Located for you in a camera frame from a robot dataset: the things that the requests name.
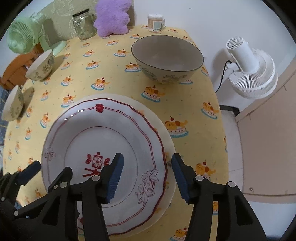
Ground red pattern white plate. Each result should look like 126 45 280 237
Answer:
42 97 167 235

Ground floral bowl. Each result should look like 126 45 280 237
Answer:
25 49 54 81
131 35 204 84

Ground white floor fan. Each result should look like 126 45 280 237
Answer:
225 36 278 99

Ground blue plaid bedsheet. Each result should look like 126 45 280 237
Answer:
0 86 10 149

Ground wooden bed headboard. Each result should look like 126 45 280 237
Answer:
1 43 44 90

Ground glass jar black lid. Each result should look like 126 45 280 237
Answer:
72 9 96 40

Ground green desk fan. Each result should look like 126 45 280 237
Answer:
6 13 67 56

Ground purple plush toy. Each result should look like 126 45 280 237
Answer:
94 0 132 37

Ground cotton swab container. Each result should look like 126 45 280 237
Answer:
147 14 166 32

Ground black fan power cable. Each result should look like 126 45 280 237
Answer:
215 59 233 93

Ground green patterned wall board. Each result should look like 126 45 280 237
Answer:
39 0 135 42

